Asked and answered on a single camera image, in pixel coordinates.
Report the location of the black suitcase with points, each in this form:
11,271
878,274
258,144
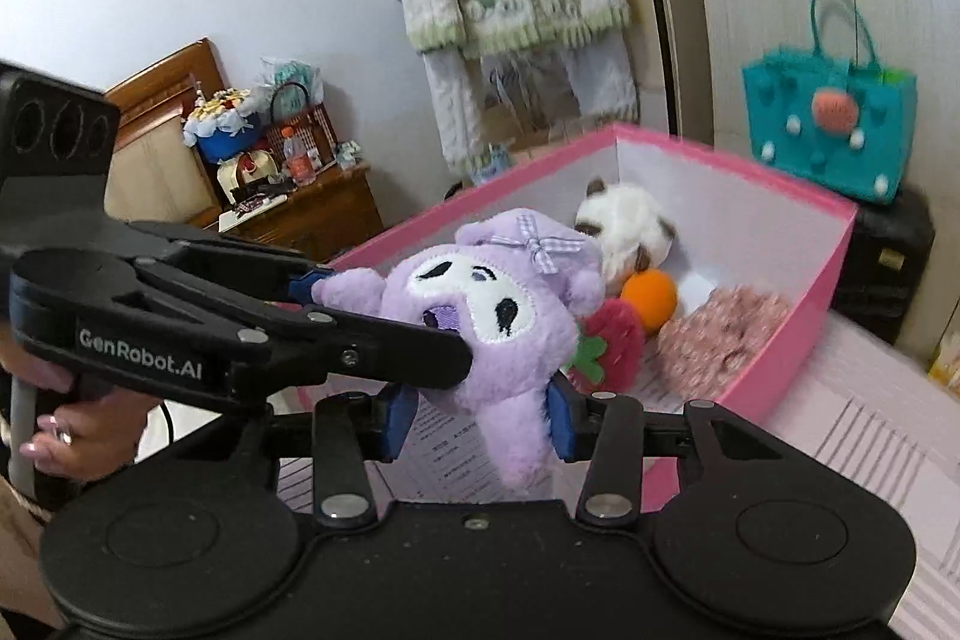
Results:
885,265

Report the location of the orange plush toy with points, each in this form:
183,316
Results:
649,299

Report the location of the floral fabric pouch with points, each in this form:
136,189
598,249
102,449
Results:
720,332

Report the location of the white panda plush toy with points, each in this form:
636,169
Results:
622,227

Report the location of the white knit garment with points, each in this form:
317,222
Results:
600,81

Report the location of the brown wicker basket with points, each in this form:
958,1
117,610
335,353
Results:
315,123

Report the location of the cream red small box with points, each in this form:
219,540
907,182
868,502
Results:
247,175

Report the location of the white printed paper sheet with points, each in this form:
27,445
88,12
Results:
450,452

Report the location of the purple plush toy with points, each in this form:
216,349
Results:
465,310

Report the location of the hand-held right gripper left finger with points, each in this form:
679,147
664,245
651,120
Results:
394,422

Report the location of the person's left hand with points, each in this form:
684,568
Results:
97,430

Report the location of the pink cardboard box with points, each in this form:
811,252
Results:
795,347

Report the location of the red strawberry plush toy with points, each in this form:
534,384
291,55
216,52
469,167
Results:
619,340

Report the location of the pink striped bedsheet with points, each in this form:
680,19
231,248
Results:
862,445

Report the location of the wooden headboard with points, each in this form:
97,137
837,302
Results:
150,160

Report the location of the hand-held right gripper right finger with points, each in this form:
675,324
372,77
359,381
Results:
564,422

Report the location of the crumpled plastic bag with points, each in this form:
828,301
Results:
292,74

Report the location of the wooden nightstand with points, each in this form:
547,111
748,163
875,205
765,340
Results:
322,212

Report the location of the teal felt handbag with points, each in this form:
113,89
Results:
780,108

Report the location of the tan clothing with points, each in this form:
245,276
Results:
22,557

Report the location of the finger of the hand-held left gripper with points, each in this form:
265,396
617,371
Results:
309,287
405,355

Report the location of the blue white flower bouquet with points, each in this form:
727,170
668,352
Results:
221,119

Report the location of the plastic bottle orange label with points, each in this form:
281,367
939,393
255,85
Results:
300,160

